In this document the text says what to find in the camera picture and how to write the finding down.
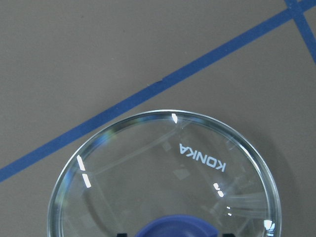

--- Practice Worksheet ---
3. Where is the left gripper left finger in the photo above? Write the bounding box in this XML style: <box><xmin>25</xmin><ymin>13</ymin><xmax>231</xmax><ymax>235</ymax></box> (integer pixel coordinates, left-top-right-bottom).
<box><xmin>116</xmin><ymin>233</ymin><xmax>128</xmax><ymax>237</ymax></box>

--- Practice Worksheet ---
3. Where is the glass lid purple knob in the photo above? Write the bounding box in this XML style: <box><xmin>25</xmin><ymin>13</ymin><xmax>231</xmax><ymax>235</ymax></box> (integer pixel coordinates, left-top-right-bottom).
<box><xmin>47</xmin><ymin>110</ymin><xmax>281</xmax><ymax>237</ymax></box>

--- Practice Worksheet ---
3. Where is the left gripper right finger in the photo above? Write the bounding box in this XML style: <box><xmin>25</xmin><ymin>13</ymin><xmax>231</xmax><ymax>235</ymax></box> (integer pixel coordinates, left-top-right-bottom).
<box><xmin>222</xmin><ymin>233</ymin><xmax>234</xmax><ymax>237</ymax></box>

